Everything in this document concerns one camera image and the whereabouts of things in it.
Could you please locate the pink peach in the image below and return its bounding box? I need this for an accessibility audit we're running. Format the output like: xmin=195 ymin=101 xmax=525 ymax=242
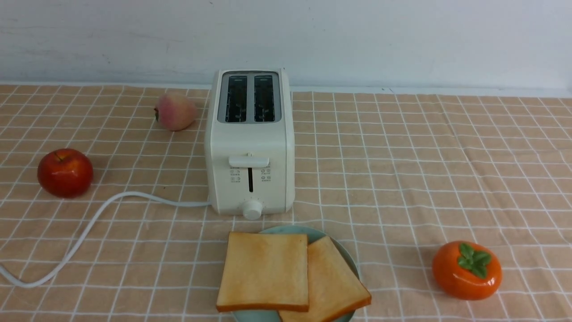
xmin=155 ymin=93 xmax=198 ymax=131

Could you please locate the light teal round plate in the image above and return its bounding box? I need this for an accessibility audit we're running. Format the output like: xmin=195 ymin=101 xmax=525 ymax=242
xmin=231 ymin=225 xmax=360 ymax=322

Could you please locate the orange persimmon with green leaf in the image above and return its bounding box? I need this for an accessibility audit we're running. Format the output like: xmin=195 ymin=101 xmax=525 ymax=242
xmin=432 ymin=241 xmax=503 ymax=301

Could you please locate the orange checkered tablecloth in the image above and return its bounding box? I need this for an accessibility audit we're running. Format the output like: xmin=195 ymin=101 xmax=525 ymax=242
xmin=0 ymin=85 xmax=572 ymax=322

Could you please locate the white two-slot toaster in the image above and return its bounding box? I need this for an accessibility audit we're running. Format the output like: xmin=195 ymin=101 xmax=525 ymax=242
xmin=204 ymin=68 xmax=295 ymax=220

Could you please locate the white toaster power cable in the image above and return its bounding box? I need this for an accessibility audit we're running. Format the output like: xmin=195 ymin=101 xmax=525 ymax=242
xmin=0 ymin=191 xmax=211 ymax=288

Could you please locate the red apple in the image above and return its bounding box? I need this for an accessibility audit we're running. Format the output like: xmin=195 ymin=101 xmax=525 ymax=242
xmin=37 ymin=148 xmax=94 ymax=199

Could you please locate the toasted bread slice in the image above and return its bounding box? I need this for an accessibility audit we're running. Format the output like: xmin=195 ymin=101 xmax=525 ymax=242
xmin=278 ymin=236 xmax=372 ymax=322
xmin=216 ymin=232 xmax=309 ymax=312

